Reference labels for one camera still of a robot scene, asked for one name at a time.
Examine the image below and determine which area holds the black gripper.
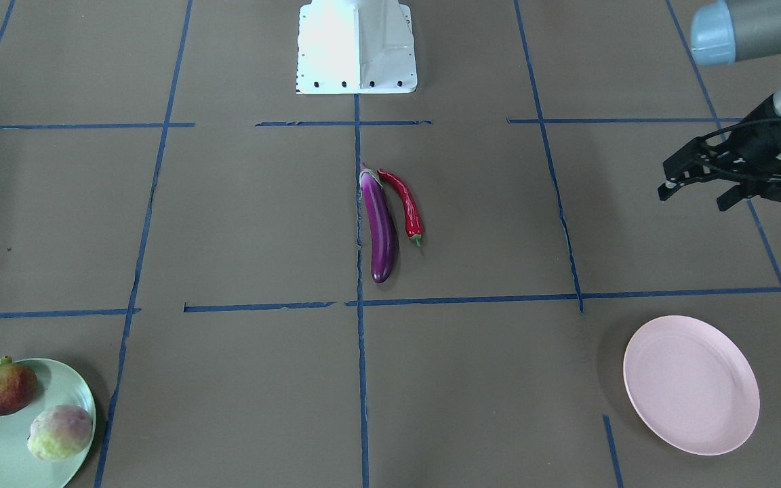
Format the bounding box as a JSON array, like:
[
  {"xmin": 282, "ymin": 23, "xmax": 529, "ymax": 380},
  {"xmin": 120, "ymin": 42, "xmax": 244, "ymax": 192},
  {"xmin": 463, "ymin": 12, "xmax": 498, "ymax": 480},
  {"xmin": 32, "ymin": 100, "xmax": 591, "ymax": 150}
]
[{"xmin": 658, "ymin": 96, "xmax": 781, "ymax": 212}]

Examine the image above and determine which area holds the pink green peach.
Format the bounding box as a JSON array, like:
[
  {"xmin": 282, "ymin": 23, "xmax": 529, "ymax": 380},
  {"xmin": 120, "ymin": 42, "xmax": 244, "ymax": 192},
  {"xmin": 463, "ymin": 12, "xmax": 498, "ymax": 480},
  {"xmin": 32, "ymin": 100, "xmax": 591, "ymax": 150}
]
[{"xmin": 26, "ymin": 405, "xmax": 95, "ymax": 462}]

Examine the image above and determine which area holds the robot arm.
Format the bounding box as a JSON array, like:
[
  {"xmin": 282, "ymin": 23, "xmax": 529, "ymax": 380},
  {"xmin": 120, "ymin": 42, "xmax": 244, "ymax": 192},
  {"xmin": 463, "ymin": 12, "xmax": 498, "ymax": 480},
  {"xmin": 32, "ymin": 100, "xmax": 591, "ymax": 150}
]
[{"xmin": 658, "ymin": 1, "xmax": 781, "ymax": 211}]

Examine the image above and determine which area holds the pink plate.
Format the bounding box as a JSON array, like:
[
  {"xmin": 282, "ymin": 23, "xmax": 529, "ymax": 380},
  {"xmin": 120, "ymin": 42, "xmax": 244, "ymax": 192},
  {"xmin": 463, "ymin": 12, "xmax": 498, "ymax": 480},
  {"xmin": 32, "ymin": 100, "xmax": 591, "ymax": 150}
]
[{"xmin": 622, "ymin": 315, "xmax": 761, "ymax": 456}]

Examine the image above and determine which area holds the red chili pepper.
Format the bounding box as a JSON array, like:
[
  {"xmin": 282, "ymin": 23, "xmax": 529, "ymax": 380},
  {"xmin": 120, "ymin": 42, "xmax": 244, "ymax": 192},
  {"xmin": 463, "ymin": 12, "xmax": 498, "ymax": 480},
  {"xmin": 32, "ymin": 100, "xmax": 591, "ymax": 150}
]
[{"xmin": 378, "ymin": 169, "xmax": 425, "ymax": 247}]

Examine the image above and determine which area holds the purple eggplant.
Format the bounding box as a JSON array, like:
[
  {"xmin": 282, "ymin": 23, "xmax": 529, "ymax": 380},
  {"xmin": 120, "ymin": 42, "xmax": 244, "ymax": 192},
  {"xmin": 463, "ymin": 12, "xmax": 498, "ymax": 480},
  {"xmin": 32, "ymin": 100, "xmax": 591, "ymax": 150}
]
[{"xmin": 359, "ymin": 165, "xmax": 399, "ymax": 284}]

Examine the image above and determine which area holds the green plate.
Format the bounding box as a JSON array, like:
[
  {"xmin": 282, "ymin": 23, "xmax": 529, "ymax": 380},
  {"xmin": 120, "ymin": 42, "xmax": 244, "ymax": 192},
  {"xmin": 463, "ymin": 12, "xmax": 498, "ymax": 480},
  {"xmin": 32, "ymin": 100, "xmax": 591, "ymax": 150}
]
[{"xmin": 0, "ymin": 358, "xmax": 98, "ymax": 487}]

